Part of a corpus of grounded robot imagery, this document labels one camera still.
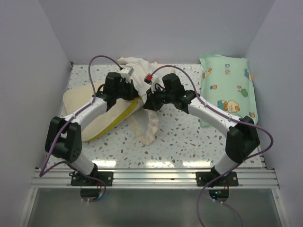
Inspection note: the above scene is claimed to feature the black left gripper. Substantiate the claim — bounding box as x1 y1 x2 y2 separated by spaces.
114 79 139 101

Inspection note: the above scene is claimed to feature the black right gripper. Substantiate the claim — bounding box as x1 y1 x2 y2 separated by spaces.
143 86 174 113

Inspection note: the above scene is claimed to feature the white pillowcase with cream ruffle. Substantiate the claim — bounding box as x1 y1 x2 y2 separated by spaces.
117 57 162 145

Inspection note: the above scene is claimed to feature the cream yellow dotted pillow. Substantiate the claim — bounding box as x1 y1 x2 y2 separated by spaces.
62 84 143 142

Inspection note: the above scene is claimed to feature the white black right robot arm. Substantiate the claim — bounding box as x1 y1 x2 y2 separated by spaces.
143 73 260 186

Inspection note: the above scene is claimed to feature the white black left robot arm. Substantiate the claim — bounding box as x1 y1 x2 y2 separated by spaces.
40 68 139 186

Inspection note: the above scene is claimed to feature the green cartoon print pillow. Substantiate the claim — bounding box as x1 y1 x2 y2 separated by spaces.
199 54 258 124

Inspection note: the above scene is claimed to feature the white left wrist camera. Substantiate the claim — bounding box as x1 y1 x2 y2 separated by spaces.
120 66 134 81

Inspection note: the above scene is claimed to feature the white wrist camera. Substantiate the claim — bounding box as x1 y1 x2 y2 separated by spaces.
144 74 159 93
120 66 134 81

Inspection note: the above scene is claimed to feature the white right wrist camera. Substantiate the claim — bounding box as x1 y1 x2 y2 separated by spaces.
144 74 159 93

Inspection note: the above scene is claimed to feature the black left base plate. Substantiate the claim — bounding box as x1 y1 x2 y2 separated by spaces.
69 167 114 186

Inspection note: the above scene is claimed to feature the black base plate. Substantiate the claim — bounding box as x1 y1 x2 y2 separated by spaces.
196 170 239 188
69 167 114 186

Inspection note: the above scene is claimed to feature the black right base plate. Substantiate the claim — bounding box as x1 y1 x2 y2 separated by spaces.
196 170 239 188

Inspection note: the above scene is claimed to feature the aluminium front rail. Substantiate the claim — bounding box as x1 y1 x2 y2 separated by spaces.
30 168 279 189

